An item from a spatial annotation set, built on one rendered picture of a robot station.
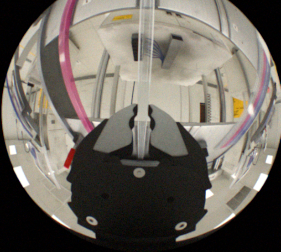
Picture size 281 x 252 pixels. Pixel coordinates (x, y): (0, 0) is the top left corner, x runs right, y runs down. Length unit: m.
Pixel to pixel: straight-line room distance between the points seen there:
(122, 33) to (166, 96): 1.70
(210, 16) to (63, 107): 0.33
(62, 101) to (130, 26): 0.35
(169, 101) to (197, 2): 1.91
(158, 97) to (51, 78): 1.85
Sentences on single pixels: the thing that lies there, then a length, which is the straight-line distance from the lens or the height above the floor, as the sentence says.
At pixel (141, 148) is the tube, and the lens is 0.22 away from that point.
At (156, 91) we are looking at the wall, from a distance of 1.94.
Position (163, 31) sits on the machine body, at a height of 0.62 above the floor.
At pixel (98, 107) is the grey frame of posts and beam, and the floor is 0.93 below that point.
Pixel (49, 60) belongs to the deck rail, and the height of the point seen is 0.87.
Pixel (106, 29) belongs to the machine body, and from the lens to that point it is 0.44.
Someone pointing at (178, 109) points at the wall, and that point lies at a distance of 2.00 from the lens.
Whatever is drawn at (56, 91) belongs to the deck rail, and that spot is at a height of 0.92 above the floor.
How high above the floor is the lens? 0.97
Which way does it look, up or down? 4 degrees down
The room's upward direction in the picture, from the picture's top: 177 degrees counter-clockwise
